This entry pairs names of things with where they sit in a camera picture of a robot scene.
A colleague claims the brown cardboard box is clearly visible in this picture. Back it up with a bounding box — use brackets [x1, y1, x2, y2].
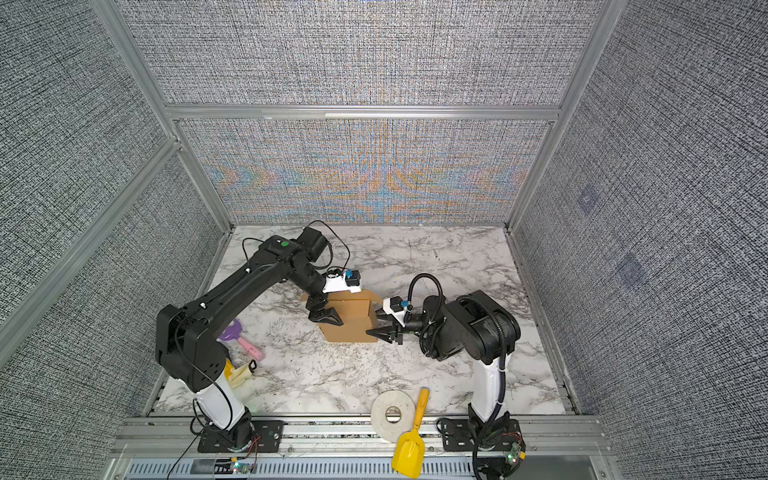
[319, 290, 382, 343]

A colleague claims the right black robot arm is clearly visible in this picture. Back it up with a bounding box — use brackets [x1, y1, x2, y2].
[366, 290, 521, 449]

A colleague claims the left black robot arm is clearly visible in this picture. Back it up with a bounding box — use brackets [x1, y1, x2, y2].
[156, 227, 343, 451]

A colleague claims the white tape roll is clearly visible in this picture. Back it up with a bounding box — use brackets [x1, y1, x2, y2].
[370, 390, 416, 443]

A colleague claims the yellow work glove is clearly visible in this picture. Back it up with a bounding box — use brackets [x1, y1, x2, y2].
[224, 360, 257, 389]

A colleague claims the yellow plastic toy shovel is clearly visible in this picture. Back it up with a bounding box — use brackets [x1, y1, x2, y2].
[392, 387, 430, 479]

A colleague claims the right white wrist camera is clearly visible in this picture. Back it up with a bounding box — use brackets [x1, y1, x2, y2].
[382, 296, 413, 325]

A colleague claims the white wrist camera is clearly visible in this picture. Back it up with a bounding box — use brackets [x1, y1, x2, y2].
[323, 269, 362, 294]
[382, 296, 413, 325]

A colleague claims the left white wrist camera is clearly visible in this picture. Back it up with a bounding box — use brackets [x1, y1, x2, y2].
[323, 269, 362, 294]

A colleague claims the right black cable conduit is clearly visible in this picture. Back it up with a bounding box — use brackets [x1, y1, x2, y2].
[406, 272, 511, 439]

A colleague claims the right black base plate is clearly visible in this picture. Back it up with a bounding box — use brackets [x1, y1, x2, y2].
[435, 416, 526, 453]

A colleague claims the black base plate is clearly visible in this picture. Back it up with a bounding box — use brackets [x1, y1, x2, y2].
[197, 418, 285, 454]
[435, 416, 526, 453]

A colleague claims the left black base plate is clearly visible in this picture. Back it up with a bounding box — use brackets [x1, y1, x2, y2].
[197, 418, 285, 454]

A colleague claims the aluminium front frame rail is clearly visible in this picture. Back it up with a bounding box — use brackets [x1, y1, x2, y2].
[100, 414, 622, 479]

